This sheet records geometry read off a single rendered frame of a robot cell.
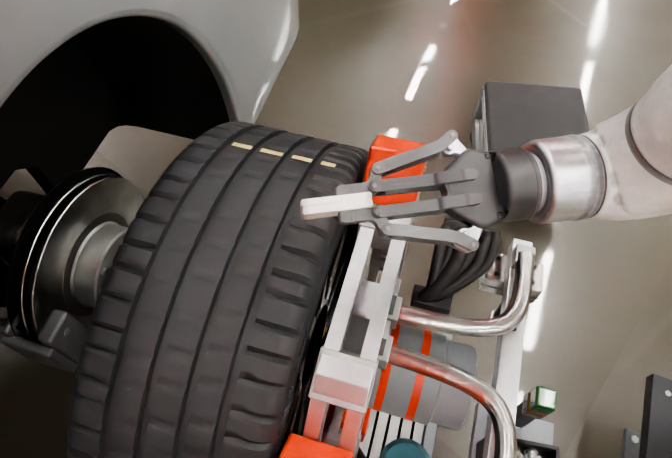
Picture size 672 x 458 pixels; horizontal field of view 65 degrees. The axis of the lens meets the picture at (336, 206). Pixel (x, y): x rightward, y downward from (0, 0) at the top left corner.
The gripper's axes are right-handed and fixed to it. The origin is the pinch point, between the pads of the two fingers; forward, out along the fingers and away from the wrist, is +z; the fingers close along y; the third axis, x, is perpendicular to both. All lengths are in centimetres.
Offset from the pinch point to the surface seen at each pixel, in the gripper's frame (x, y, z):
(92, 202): -38, 13, 36
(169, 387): -8.2, -15.6, 19.2
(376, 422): -116, -44, -17
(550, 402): -50, -33, -41
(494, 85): -119, 61, -78
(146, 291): -9.0, -5.2, 21.1
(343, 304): -10.9, -9.6, -0.5
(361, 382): -7.6, -18.0, -0.9
